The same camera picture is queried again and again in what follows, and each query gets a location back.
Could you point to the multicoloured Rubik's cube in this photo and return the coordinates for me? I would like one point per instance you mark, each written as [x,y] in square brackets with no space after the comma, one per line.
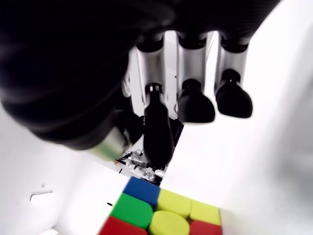
[161,213]

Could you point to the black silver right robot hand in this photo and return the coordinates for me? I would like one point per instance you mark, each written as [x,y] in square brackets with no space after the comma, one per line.
[73,61]

